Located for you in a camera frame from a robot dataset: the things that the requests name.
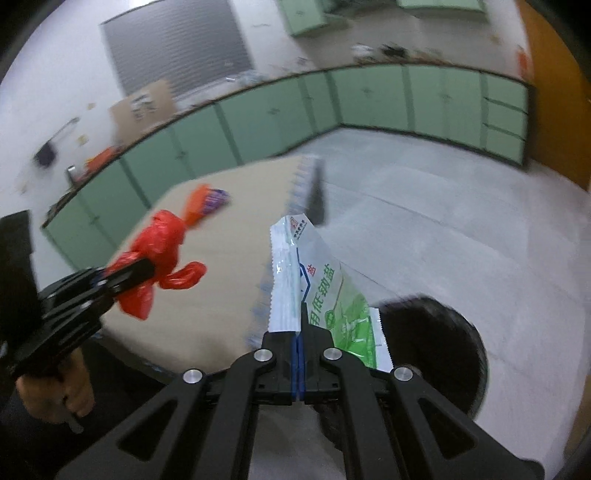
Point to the green kitchen base cabinets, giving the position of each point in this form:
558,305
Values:
369,97

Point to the orange snack packet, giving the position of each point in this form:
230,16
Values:
198,203

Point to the white green salt packet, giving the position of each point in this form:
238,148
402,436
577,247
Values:
323,286

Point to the orange plastic basket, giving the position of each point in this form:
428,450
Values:
102,159

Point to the brown wooden door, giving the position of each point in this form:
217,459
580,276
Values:
563,92

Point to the grey window blind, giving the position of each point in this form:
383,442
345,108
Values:
180,46

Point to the black wok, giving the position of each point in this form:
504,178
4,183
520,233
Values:
392,50

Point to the white printed plastic sheet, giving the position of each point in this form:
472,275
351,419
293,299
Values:
302,184

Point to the green kitchen wall cabinets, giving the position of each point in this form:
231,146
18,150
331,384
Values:
304,16

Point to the dark hanging towel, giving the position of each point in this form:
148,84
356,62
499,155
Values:
45,154

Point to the red fire extinguisher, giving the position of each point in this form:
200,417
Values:
523,63

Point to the red plastic bag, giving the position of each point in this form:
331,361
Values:
161,240

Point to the white cooking pot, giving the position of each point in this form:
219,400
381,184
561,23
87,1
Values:
362,50

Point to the metal towel bar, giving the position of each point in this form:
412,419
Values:
64,129

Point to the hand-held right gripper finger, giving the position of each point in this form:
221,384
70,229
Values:
295,369
303,369

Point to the person's left hand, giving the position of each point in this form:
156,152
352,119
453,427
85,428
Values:
46,397

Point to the steel kettle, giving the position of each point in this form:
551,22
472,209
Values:
73,175

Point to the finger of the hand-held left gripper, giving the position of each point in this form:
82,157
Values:
131,274

